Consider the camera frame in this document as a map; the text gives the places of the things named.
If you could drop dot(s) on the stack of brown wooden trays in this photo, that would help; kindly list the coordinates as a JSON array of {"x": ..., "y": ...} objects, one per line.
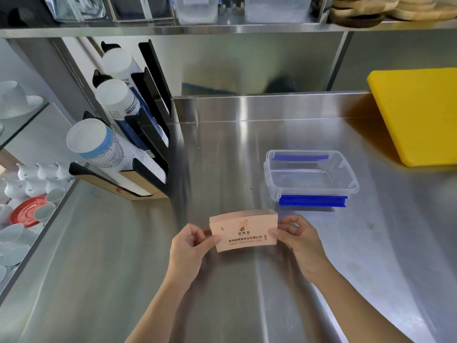
[{"x": 357, "y": 16}]

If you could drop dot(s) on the group of white porcelain tableware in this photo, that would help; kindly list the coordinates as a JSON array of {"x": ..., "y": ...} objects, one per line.
[{"x": 21, "y": 239}]

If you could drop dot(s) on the large clear lidded container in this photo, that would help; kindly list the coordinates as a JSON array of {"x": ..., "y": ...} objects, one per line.
[{"x": 278, "y": 8}]

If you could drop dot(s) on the glass shelf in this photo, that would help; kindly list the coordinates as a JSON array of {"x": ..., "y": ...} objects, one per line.
[{"x": 21, "y": 126}]

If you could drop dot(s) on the stack of pink cup sleeves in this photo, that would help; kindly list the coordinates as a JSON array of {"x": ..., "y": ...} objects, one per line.
[{"x": 244, "y": 233}]

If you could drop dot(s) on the wide paper cup sleeve light-blue band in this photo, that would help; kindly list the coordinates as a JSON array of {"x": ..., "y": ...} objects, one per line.
[{"x": 89, "y": 139}]

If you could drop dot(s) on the yellow cutting board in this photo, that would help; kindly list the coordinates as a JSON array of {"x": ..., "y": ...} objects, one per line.
[{"x": 417, "y": 114}]

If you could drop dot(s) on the person's left forearm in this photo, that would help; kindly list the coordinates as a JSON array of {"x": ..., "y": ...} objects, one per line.
[{"x": 160, "y": 314}]

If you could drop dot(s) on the black cup holder rack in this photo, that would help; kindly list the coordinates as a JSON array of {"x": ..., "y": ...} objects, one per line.
[{"x": 159, "y": 139}]

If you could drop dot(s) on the person's right hand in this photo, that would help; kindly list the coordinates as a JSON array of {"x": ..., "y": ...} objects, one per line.
[{"x": 307, "y": 246}]

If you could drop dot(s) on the small clear lidded container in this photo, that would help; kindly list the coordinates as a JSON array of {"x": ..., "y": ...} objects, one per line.
[{"x": 194, "y": 10}]

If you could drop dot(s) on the red saucer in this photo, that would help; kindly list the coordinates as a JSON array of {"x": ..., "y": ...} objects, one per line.
[{"x": 25, "y": 212}]

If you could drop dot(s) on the clear container with blue clips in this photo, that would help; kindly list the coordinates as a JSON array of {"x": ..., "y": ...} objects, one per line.
[{"x": 310, "y": 178}]

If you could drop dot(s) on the white cup and saucer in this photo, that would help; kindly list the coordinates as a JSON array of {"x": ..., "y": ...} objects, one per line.
[{"x": 16, "y": 99}]

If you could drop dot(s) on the person's right forearm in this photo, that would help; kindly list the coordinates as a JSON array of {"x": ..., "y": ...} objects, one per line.
[{"x": 357, "y": 310}]

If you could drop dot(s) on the narrow white paper cup sleeve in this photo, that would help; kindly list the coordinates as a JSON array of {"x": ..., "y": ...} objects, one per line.
[{"x": 118, "y": 64}]

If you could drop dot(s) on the stainless steel shelf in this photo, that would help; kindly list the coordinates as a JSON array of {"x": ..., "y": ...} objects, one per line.
[{"x": 178, "y": 31}]

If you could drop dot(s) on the medium paper cup sleeve dark-blue print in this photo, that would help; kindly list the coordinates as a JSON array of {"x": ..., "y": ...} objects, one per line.
[{"x": 114, "y": 98}]

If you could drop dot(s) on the person's left hand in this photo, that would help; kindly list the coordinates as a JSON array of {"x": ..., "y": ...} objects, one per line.
[{"x": 185, "y": 253}]

